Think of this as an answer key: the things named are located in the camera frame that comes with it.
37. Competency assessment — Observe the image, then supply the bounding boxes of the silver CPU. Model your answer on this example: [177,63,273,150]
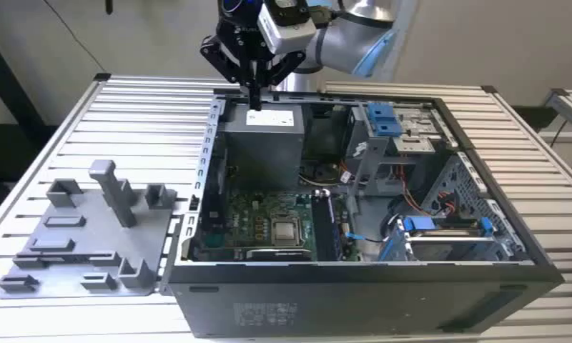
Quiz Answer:
[272,222,301,247]

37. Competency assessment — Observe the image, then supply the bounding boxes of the thin black data cable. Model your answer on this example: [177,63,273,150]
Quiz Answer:
[345,231,395,248]

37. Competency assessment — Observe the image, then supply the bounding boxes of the black RAM slot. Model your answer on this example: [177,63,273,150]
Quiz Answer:
[316,195,325,261]
[323,195,333,261]

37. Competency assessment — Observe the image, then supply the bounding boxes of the blue plastic drive latch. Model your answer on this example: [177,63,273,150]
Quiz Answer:
[367,101,403,138]

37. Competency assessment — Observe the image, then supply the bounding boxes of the aluminium side table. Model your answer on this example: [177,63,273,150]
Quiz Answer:
[536,87,572,144]

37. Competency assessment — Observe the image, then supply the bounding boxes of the orange data wire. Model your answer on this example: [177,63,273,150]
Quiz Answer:
[393,164,429,217]

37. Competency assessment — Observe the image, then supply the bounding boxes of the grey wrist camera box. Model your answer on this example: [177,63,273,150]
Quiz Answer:
[259,0,317,55]

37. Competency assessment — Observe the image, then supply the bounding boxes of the grey power supply unit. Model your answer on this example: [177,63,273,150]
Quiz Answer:
[217,103,307,192]

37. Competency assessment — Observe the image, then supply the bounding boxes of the green motherboard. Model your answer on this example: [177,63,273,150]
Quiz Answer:
[197,191,363,263]

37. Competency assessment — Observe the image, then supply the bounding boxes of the grey metal drive cage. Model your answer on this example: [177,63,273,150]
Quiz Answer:
[345,105,452,197]

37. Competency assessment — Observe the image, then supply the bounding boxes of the black open PC case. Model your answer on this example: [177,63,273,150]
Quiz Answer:
[157,87,567,339]

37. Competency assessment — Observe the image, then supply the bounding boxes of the black sleeved cable bundle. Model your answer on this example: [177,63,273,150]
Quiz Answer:
[380,198,407,240]

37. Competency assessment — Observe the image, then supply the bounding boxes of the black box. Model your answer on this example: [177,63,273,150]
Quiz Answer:
[511,104,560,134]

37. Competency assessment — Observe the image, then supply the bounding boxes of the red orange wire bundle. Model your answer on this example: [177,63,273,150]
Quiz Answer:
[436,192,460,217]

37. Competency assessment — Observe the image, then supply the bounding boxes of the black desk frame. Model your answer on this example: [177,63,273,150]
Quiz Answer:
[0,23,53,183]

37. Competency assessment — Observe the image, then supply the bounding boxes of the hard disk in blue carrier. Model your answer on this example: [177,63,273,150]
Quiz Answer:
[380,215,500,264]

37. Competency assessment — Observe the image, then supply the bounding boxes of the black case fan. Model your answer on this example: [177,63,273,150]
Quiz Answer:
[204,144,231,201]

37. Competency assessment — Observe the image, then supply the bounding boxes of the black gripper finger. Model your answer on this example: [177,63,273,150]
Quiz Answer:
[199,34,257,111]
[256,51,307,111]

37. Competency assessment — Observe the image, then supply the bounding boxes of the grey parts rack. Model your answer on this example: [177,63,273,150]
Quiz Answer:
[0,159,180,299]

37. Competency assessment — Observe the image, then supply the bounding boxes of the yellow black power wires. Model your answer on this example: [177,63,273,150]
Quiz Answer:
[297,159,353,187]

